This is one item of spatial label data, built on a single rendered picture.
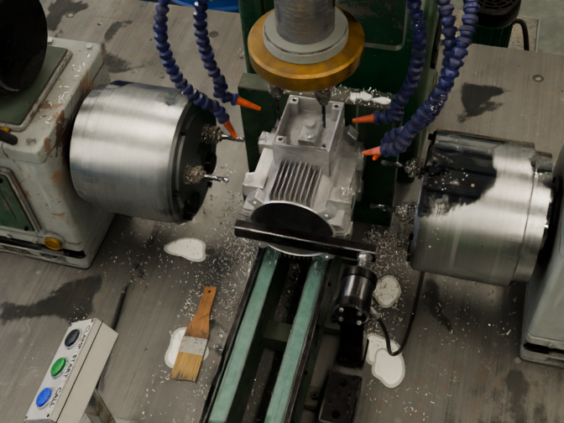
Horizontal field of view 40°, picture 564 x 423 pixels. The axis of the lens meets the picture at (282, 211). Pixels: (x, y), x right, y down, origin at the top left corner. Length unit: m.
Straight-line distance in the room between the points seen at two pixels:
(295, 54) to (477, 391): 0.69
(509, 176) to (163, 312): 0.71
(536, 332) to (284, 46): 0.67
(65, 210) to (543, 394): 0.94
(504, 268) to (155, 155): 0.61
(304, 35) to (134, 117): 0.37
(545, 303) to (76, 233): 0.87
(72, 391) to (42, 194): 0.43
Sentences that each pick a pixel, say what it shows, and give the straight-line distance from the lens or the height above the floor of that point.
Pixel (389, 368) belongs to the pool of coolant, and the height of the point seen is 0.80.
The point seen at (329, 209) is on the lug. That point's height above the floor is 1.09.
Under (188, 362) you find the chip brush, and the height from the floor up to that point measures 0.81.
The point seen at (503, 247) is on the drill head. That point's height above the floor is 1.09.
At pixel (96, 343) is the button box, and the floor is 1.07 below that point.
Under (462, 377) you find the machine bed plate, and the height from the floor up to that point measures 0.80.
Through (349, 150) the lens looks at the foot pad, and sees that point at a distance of 1.39.
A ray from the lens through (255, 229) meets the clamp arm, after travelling 1.34.
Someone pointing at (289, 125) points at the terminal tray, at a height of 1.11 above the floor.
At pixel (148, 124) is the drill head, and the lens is 1.36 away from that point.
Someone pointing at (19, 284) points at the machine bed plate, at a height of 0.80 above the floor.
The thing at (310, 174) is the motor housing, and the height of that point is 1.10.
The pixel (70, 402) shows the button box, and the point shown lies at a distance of 1.20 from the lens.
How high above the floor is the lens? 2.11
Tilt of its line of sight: 53 degrees down
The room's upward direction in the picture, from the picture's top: 5 degrees counter-clockwise
